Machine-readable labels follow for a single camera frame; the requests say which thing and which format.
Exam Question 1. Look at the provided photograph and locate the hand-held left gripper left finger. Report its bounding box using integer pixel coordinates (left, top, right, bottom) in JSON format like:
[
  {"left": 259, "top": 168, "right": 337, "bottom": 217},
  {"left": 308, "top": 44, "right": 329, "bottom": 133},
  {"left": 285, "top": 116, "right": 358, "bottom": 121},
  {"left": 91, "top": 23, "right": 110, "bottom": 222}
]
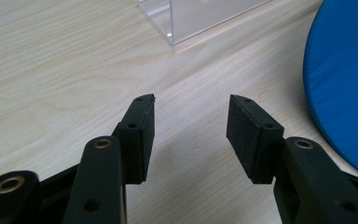
[{"left": 61, "top": 93, "right": 157, "bottom": 224}]

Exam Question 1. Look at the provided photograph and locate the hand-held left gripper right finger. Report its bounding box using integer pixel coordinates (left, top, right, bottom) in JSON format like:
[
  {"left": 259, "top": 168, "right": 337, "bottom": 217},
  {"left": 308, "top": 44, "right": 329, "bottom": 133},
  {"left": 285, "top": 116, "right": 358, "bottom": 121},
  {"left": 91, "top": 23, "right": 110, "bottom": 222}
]
[{"left": 226, "top": 94, "right": 358, "bottom": 224}]

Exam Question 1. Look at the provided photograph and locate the clear acrylic box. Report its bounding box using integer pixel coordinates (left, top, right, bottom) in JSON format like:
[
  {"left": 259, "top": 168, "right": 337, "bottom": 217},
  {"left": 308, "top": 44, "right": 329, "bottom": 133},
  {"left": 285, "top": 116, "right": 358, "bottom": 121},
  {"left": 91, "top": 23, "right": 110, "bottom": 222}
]
[{"left": 137, "top": 0, "right": 274, "bottom": 47}]

